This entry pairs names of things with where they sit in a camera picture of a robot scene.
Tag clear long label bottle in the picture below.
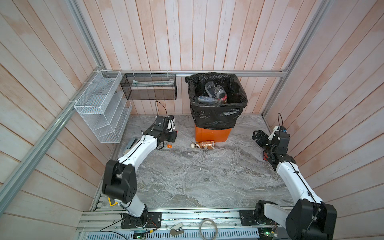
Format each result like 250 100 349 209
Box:
198 96 223 104

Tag black wire mesh basket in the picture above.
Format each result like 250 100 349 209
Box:
121 73 177 101

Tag black trash bag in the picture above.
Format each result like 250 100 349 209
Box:
185 72 248 130

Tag yellow calculator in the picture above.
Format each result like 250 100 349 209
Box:
108 196 119 207

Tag small brown tea bottle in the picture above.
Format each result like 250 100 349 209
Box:
191 141 216 150

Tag coiled white cable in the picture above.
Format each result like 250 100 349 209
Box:
198 218 219 240

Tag white wire mesh shelf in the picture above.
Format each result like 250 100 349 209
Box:
75 71 133 144

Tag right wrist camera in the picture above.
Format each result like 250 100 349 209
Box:
268 125 288 141

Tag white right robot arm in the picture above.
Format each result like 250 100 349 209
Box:
252 126 337 240

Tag white stapler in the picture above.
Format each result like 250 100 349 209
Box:
123 138 139 155

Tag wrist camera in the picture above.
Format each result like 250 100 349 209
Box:
168 115 176 132
268 125 288 141

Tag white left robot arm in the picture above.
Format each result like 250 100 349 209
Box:
102 115 177 228

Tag red white small bottle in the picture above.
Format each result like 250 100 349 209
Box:
215 85 228 104

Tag orange trash bin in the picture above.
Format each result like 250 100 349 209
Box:
195 126 232 143

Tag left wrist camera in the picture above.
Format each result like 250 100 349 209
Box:
168 115 176 132

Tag red tape dispenser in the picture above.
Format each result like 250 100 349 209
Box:
263 151 269 162

